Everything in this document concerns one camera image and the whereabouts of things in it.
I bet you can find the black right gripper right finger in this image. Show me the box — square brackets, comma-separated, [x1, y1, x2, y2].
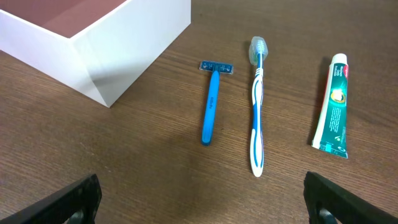
[303, 171, 397, 224]

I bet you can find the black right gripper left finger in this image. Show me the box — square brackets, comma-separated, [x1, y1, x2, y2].
[1, 174, 102, 224]

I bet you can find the green white toothpaste tube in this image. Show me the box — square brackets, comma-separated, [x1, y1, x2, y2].
[312, 53, 349, 159]

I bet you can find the white box pink inside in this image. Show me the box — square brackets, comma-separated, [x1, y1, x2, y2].
[1, 0, 191, 107]

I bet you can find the blue white toothbrush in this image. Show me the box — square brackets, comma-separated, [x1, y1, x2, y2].
[249, 36, 268, 177]

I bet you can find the blue disposable razor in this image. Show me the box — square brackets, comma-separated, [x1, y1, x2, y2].
[199, 60, 233, 146]

